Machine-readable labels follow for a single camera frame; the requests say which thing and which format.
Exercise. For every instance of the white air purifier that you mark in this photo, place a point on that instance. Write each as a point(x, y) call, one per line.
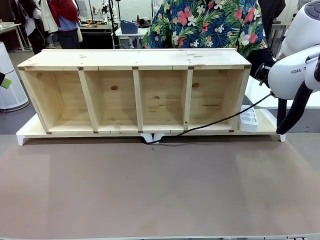
point(10, 85)

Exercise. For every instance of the white power strip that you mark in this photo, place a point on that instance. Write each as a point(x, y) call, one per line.
point(248, 121)

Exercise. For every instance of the person in black jacket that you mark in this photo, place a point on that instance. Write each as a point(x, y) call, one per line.
point(273, 17)

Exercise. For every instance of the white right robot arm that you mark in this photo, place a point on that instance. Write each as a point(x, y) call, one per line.
point(290, 72)

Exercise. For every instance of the four-compartment pine wood shelf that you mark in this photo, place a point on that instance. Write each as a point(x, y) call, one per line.
point(162, 58)

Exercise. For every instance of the white background table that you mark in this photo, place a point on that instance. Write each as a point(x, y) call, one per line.
point(130, 37)

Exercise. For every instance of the black background bench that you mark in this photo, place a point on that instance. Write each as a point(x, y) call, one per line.
point(96, 35)

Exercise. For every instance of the black tripod stand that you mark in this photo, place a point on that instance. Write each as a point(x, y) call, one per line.
point(114, 25)

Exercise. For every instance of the person in floral shirt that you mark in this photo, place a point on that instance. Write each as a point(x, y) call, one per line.
point(212, 22)

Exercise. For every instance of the blue plastic bin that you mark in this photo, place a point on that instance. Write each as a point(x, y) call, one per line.
point(128, 27)

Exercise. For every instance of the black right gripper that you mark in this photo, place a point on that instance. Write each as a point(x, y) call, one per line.
point(263, 75)

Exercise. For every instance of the person in white coat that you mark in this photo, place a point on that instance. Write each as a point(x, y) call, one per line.
point(48, 15)

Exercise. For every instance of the person in red top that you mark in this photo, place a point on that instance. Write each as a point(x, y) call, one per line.
point(65, 22)

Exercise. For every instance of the grey background desk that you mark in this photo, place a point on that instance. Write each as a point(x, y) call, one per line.
point(11, 26)

